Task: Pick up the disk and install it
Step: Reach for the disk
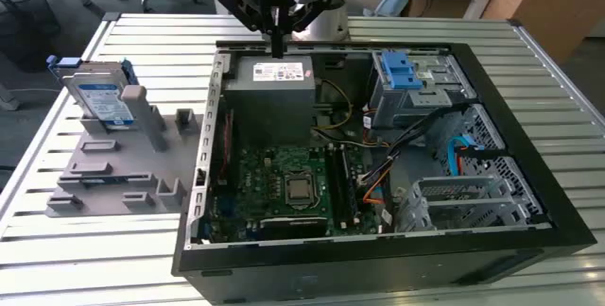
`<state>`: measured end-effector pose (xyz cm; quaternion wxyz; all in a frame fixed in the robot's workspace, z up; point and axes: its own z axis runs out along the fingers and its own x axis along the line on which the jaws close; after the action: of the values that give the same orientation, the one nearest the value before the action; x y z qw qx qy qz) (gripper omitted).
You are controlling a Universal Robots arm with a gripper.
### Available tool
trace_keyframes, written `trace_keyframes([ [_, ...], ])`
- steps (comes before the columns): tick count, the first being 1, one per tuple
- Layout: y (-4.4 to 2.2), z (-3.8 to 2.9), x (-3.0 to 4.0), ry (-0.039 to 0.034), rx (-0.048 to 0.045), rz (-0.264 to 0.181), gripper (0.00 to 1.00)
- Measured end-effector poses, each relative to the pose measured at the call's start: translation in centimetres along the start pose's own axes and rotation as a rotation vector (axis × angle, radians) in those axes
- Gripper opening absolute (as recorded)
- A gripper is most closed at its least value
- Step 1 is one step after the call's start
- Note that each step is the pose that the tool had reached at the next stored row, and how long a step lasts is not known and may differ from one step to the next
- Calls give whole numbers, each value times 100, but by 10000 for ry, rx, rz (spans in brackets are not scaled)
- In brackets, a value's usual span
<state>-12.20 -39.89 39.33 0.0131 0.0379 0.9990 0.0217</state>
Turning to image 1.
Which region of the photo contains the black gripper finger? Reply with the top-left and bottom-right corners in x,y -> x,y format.
215,0 -> 280,60
277,0 -> 332,60

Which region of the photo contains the hard disk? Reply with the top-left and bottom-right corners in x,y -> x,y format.
46,56 -> 140,132

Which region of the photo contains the metal disk bay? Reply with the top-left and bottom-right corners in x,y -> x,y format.
395,174 -> 544,233

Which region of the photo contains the blue drive latch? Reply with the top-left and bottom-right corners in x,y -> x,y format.
379,51 -> 424,91

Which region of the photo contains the grey power supply unit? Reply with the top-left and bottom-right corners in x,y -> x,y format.
220,54 -> 317,148

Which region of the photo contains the grey optical drive cage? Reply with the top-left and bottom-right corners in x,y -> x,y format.
367,50 -> 476,130

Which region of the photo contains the black mesh waste basket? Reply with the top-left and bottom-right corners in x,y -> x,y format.
0,0 -> 61,73

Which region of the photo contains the CPU socket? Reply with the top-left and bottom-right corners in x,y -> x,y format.
280,169 -> 319,212

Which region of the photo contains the green motherboard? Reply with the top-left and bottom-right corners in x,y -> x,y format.
207,144 -> 384,242

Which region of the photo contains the silver CPU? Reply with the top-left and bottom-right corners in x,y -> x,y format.
285,179 -> 315,202

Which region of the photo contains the grey parts rack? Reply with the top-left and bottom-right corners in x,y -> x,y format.
44,84 -> 207,218

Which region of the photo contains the wooden cabinet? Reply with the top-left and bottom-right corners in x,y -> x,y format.
480,0 -> 605,66

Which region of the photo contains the grey floor stand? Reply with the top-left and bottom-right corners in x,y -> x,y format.
0,82 -> 22,111

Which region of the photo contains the RAM stick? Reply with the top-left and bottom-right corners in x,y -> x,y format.
78,176 -> 128,184

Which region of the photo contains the black graphics card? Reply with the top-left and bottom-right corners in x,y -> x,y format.
257,215 -> 329,240

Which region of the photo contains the black PC case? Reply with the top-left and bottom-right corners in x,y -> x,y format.
169,40 -> 597,305

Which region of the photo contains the yellow black wire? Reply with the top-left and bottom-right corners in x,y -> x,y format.
309,78 -> 353,132

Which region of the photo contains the black wire bundle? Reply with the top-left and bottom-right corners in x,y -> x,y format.
360,102 -> 479,187

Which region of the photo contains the blue wire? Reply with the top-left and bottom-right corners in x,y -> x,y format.
444,135 -> 487,178

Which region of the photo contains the black power wire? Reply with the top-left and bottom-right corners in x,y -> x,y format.
458,147 -> 510,161

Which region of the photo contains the orange wire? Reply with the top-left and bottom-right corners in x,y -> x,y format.
362,178 -> 394,208

